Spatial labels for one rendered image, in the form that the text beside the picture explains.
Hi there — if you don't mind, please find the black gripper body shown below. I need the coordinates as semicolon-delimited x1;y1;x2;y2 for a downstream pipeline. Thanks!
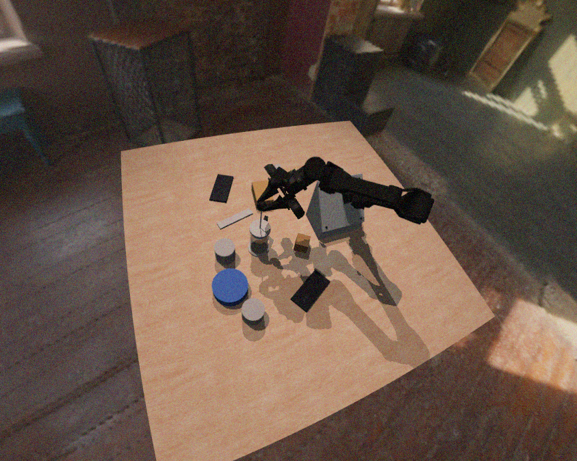
264;164;309;220

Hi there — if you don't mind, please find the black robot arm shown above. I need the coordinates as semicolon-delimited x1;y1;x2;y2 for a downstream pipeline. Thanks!
271;157;435;224

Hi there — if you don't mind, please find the grey cylinder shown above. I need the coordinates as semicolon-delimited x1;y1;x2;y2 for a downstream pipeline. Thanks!
242;298;265;326
214;238;235;265

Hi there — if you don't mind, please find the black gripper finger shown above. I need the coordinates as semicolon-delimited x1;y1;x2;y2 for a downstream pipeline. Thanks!
257;178;279;202
262;195;290;211

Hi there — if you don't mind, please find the blue cylinder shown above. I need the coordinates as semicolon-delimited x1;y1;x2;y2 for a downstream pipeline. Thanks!
211;268;248;306

